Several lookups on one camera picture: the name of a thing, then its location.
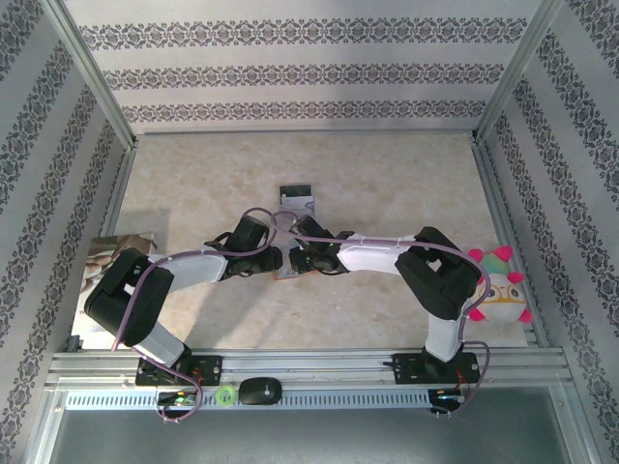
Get aluminium side floor rail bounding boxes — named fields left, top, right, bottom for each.
left=470, top=138, right=553, bottom=349
left=70, top=143, right=139, bottom=350

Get silver card packet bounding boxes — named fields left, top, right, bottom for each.
left=278, top=182, right=319, bottom=223

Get magazine with photo cover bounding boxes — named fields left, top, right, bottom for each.
left=71, top=233, right=162, bottom=350

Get left electronics board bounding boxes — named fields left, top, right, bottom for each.
left=157, top=391, right=202, bottom=408

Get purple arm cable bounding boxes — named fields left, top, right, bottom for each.
left=273, top=210, right=495, bottom=418
left=110, top=207, right=283, bottom=424

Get brown leather card holder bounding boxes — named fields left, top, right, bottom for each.
left=272, top=244, right=313, bottom=283

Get slotted grey cable duct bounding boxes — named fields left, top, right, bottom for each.
left=64, top=390, right=433, bottom=412

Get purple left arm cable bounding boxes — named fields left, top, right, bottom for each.
left=110, top=207, right=283, bottom=424

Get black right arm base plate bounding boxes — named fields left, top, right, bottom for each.
left=392, top=352, right=482, bottom=387

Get right electronics board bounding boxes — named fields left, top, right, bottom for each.
left=429, top=390, right=468, bottom=405

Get colourful plush toy pink spikes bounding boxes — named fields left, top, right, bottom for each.
left=463, top=245, right=535, bottom=327

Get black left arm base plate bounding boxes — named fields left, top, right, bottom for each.
left=134, top=355, right=224, bottom=388

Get black computer mouse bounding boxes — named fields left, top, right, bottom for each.
left=239, top=376, right=284, bottom=407

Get white blue credit card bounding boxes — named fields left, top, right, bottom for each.
left=280, top=194, right=318, bottom=216

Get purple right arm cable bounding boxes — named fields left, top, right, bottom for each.
left=273, top=210, right=495, bottom=418

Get aluminium mounting rail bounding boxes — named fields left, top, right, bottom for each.
left=45, top=350, right=575, bottom=389

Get aluminium frame post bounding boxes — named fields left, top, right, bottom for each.
left=41, top=0, right=139, bottom=149
left=472, top=0, right=568, bottom=144

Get aluminium back floor rail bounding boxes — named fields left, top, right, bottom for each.
left=133, top=127, right=478, bottom=138

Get electronics board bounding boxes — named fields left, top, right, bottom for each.
left=429, top=390, right=468, bottom=405
left=157, top=391, right=202, bottom=408

